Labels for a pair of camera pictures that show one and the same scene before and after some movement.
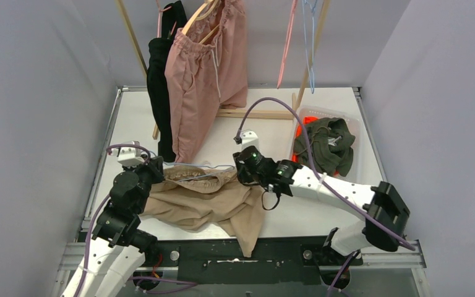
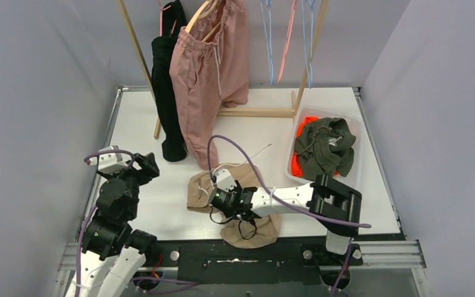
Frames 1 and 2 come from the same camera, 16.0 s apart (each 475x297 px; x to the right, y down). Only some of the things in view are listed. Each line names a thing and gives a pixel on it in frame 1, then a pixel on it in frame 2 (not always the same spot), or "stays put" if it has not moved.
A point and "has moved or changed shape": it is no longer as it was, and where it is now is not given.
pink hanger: (288, 38) stays put
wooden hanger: (201, 17) stays put
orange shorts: (306, 119) stays put
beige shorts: (192, 198) has moved or changed shape
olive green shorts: (330, 142) stays put
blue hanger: (221, 172) -> (269, 45)
